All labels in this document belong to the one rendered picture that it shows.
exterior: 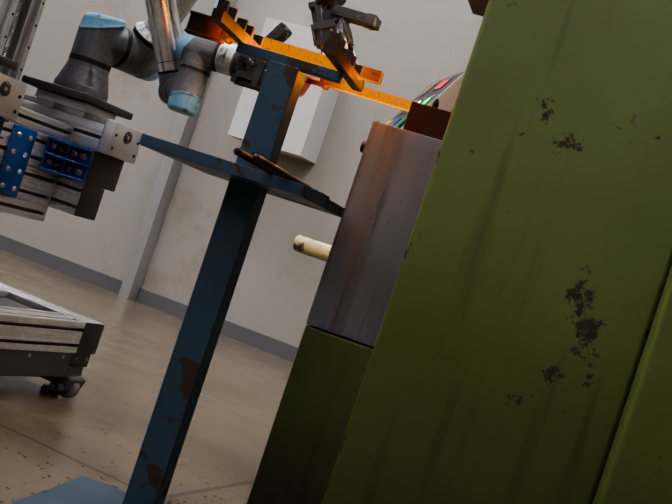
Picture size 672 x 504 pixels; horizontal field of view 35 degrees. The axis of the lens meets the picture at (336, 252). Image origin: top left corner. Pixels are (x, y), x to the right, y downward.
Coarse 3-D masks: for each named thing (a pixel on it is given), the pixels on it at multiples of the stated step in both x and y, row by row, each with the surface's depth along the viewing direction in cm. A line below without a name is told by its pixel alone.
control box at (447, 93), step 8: (464, 72) 280; (440, 80) 303; (448, 80) 287; (456, 80) 279; (432, 88) 301; (440, 88) 287; (448, 88) 279; (456, 88) 279; (424, 96) 299; (432, 96) 284; (440, 96) 279; (448, 96) 279; (456, 96) 279; (440, 104) 279; (448, 104) 279; (400, 112) 306
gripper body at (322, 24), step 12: (324, 0) 242; (336, 0) 244; (312, 12) 246; (324, 12) 244; (312, 24) 242; (324, 24) 241; (336, 24) 241; (348, 24) 245; (312, 36) 242; (324, 36) 242; (348, 36) 241
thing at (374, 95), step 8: (312, 80) 243; (320, 80) 242; (344, 80) 241; (328, 88) 246; (336, 88) 242; (344, 88) 241; (368, 88) 240; (360, 96) 242; (368, 96) 240; (376, 96) 239; (384, 96) 239; (392, 96) 238; (384, 104) 242; (392, 104) 238; (400, 104) 238; (408, 104) 237
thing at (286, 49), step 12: (192, 12) 212; (192, 24) 213; (204, 24) 213; (216, 24) 212; (204, 36) 212; (216, 36) 212; (228, 36) 210; (252, 36) 210; (264, 48) 209; (276, 48) 208; (288, 48) 208; (300, 48) 208; (312, 60) 207; (324, 60) 206; (372, 72) 204
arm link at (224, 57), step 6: (222, 48) 247; (228, 48) 247; (234, 48) 247; (216, 54) 247; (222, 54) 246; (228, 54) 246; (234, 54) 247; (216, 60) 247; (222, 60) 247; (228, 60) 246; (216, 66) 248; (222, 66) 247; (228, 66) 247; (222, 72) 249; (228, 72) 248
